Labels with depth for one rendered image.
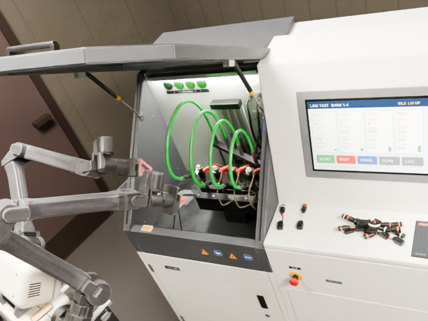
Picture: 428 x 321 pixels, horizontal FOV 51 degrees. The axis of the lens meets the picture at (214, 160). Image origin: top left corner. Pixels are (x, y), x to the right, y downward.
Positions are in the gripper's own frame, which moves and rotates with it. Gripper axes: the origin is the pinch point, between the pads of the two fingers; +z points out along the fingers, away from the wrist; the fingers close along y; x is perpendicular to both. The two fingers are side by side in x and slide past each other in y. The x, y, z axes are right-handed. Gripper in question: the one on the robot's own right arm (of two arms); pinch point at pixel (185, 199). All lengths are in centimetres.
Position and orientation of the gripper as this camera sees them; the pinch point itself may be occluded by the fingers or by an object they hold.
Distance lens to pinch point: 167.2
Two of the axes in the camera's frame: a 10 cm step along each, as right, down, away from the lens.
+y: 1.8, -9.8, -0.7
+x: -7.6, -1.9, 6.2
